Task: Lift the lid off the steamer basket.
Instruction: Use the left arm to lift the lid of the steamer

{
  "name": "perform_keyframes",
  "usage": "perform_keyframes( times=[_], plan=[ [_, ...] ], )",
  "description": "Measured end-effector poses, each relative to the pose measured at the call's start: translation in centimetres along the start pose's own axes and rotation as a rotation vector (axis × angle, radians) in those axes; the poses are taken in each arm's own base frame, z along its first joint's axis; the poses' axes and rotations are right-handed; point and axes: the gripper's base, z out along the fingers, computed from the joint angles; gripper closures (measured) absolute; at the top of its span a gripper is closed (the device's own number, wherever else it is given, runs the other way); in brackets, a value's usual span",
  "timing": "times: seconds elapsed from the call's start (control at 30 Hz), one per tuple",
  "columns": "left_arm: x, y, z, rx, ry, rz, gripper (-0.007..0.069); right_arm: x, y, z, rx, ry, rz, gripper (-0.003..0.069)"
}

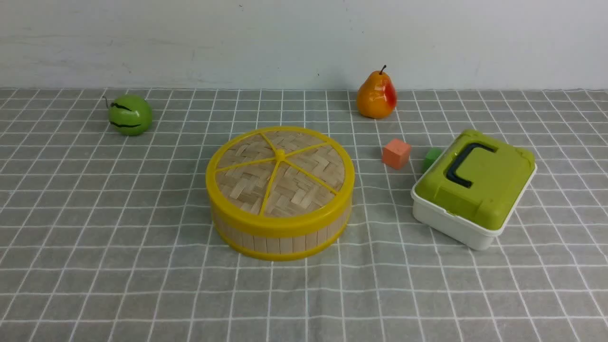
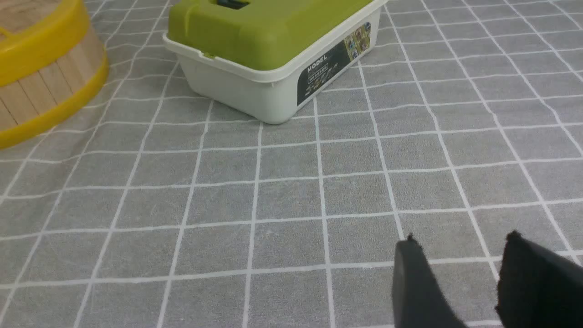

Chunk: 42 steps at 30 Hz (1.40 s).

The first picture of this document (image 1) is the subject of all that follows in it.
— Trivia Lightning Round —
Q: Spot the green lidded white plastic box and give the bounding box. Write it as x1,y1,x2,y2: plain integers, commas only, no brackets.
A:
411,129,538,251

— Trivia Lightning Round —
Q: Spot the grey checked tablecloth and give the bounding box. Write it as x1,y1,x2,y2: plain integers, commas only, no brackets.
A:
0,88,608,342

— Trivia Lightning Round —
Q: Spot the bamboo steamer base yellow ring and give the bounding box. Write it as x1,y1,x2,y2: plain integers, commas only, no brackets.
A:
211,205,352,262

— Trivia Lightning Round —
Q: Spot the green toy watermelon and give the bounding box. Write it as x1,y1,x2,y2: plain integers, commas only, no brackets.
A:
102,94,153,136

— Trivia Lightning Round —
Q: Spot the orange red toy pear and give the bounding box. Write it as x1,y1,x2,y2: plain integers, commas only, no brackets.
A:
356,65,398,120

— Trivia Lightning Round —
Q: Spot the orange foam cube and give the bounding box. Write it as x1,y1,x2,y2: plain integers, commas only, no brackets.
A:
381,138,412,170

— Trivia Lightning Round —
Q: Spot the yellow woven bamboo steamer lid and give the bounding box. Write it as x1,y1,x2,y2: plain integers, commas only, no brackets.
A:
205,126,354,238

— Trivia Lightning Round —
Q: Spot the green foam cube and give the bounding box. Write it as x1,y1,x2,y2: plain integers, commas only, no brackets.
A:
421,147,443,174

